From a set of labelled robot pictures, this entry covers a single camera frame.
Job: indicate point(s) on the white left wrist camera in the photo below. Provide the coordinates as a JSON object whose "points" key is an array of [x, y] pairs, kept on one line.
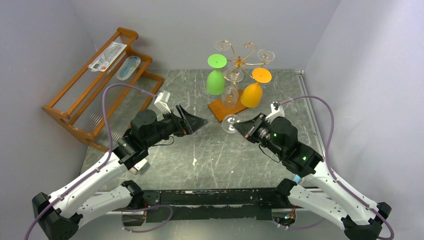
{"points": [[161, 102]]}

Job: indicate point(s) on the small printed cardboard box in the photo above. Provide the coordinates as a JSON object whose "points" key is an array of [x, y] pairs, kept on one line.
{"points": [[140, 167]]}

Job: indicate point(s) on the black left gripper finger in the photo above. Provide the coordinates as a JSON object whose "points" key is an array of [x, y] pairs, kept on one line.
{"points": [[192, 123], [183, 116]]}

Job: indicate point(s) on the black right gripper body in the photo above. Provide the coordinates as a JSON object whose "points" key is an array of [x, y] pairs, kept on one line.
{"points": [[255, 127]]}

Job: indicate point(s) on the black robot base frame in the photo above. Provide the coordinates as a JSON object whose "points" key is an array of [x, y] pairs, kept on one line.
{"points": [[204, 204]]}

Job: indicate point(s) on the white printed package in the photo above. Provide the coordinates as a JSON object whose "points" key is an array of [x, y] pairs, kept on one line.
{"points": [[107, 57]]}

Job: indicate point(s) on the light blue tape piece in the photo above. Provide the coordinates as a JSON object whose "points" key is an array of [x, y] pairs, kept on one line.
{"points": [[297, 179]]}

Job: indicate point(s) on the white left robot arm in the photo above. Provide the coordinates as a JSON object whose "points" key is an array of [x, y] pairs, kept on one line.
{"points": [[61, 213]]}

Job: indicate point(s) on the orange plastic wine glass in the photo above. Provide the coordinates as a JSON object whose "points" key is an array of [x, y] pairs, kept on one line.
{"points": [[252, 95]]}

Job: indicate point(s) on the gold wire wine glass rack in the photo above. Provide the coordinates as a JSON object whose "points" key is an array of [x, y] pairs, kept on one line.
{"points": [[247, 64]]}

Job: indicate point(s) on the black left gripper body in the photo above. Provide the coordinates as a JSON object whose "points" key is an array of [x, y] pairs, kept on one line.
{"points": [[168, 126]]}

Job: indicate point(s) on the small clear glass cup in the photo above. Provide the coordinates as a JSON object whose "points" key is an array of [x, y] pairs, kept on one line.
{"points": [[228, 123]]}

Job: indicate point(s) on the blue white blister pack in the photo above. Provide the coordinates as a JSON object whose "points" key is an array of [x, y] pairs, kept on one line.
{"points": [[128, 67]]}

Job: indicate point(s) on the green plastic wine glass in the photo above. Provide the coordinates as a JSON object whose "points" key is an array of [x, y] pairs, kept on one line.
{"points": [[215, 82]]}

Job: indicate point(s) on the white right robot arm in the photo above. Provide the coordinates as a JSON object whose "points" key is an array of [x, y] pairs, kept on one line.
{"points": [[359, 217]]}

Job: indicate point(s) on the tall clear flute glass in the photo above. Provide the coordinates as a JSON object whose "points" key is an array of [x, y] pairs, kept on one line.
{"points": [[267, 56]]}

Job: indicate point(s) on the orange wooden shelf rack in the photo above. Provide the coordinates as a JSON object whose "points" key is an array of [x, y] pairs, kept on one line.
{"points": [[77, 107]]}

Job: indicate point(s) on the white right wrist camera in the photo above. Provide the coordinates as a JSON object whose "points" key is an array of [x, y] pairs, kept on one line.
{"points": [[276, 111]]}

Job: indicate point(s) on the clear wine glass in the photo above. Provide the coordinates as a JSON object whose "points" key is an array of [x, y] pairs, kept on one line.
{"points": [[230, 95]]}

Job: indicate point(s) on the clear glass tumbler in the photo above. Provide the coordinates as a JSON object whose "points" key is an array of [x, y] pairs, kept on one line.
{"points": [[222, 45]]}

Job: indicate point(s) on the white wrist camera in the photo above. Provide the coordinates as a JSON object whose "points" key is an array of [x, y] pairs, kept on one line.
{"points": [[161, 102], [276, 111]]}

